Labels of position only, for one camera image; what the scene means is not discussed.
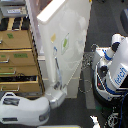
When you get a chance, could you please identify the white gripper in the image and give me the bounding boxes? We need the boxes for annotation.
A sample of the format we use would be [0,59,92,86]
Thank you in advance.
[45,82,67,109]

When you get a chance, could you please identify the white fridge door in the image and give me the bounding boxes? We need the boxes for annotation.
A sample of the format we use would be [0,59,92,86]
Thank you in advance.
[36,0,92,100]

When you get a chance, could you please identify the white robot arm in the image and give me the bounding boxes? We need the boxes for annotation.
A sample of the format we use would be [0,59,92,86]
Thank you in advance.
[0,86,67,126]

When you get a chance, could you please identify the green sticker on fridge door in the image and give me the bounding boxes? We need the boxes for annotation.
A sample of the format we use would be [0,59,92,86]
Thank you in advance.
[61,33,69,55]

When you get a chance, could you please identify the wooden drawer cabinet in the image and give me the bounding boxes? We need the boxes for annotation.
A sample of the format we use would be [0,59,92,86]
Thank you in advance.
[0,17,44,97]

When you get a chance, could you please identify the white gripper tip lower right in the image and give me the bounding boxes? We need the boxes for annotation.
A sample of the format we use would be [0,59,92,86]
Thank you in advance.
[90,116,101,128]

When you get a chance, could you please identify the bottom open wooden drawer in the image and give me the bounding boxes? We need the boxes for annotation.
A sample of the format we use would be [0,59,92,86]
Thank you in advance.
[0,76,40,93]

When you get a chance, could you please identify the white blue mobile robot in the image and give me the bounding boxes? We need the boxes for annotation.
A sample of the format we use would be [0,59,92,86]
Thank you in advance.
[92,34,128,106]

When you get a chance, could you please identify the white refrigerator cabinet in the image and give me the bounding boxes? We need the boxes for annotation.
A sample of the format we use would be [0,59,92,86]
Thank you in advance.
[26,0,92,99]

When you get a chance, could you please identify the top wooden drawer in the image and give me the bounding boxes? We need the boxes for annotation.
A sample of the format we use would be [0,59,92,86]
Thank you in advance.
[0,30,31,49]

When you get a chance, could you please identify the grey box on cabinet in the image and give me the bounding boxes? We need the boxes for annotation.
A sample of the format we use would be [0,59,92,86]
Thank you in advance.
[0,6,27,17]

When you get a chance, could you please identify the coiled grey cable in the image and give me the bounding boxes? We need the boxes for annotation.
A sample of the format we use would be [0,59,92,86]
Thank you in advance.
[78,43,100,94]

